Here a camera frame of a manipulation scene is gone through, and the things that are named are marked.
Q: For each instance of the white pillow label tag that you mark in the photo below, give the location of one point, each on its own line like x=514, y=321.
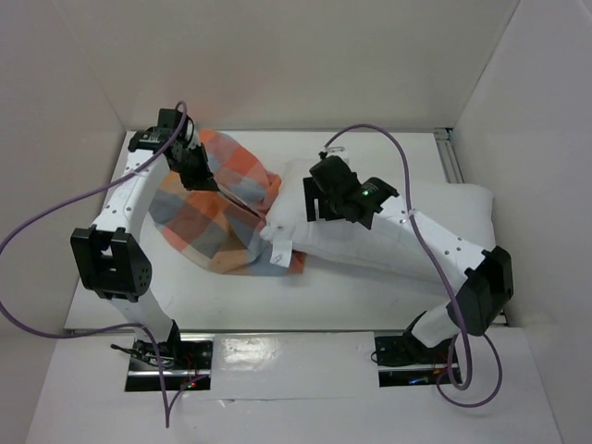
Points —
x=281, y=253

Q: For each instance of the orange grey checked pillowcase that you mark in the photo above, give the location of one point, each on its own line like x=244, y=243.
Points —
x=220, y=230

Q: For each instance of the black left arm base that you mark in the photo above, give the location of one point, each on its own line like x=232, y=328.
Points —
x=189, y=367

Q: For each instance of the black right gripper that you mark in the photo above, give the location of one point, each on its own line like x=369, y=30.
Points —
x=313, y=199

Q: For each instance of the white pillow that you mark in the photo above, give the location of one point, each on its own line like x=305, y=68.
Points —
x=454, y=219

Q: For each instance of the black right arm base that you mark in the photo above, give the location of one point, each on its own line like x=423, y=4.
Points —
x=400, y=365

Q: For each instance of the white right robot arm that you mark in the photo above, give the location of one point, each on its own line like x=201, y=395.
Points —
x=479, y=282

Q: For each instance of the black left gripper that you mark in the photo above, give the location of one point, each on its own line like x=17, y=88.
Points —
x=201, y=180

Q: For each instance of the aluminium table edge rail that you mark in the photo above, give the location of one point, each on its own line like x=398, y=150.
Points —
x=453, y=174

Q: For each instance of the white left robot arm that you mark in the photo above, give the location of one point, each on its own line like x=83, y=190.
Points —
x=108, y=253

